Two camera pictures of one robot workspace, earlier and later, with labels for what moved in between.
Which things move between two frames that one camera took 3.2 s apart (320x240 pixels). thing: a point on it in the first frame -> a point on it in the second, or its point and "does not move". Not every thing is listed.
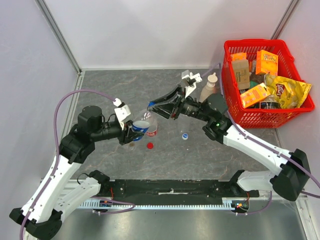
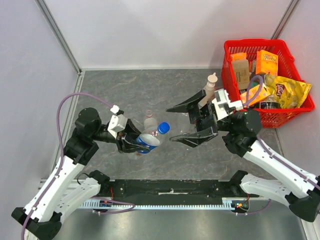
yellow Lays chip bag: [290, 93] does not move
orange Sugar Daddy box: [266, 63] does not move
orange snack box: [255, 95] does not move
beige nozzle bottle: [209, 89] does not move
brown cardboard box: [241, 70] does not move
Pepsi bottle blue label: [139, 130] -> [139, 141]
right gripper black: [176, 106] -> [204, 119]
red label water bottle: [153, 133] -> [150, 123]
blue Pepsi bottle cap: [151, 103] -> [163, 128]
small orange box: [238, 56] does not move
